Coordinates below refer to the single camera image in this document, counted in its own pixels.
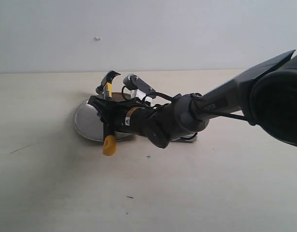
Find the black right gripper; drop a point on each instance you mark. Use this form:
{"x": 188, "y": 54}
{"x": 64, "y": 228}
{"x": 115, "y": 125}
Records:
{"x": 127, "y": 116}

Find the black and yellow claw hammer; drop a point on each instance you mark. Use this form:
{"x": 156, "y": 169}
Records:
{"x": 105, "y": 88}

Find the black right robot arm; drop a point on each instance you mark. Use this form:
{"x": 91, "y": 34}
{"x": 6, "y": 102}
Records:
{"x": 263, "y": 95}

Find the red dome push button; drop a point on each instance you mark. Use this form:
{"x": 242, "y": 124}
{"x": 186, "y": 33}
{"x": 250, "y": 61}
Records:
{"x": 190, "y": 138}

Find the round stainless steel plate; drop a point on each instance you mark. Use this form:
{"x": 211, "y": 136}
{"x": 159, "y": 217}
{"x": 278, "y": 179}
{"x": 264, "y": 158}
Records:
{"x": 88, "y": 124}

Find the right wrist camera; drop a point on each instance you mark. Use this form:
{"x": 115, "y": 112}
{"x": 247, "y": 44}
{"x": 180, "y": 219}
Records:
{"x": 138, "y": 89}

